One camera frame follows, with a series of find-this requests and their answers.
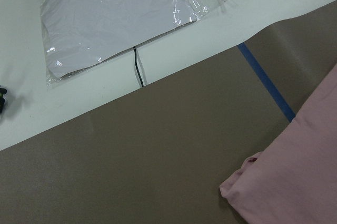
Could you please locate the pink printed t-shirt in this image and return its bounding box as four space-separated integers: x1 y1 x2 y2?
220 69 336 223

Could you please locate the clear plastic bag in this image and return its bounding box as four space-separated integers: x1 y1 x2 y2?
41 0 229 85

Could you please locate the black hand tool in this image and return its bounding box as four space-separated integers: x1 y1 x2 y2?
0 87 7 113

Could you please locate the black table cable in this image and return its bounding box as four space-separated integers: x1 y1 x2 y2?
133 46 145 87

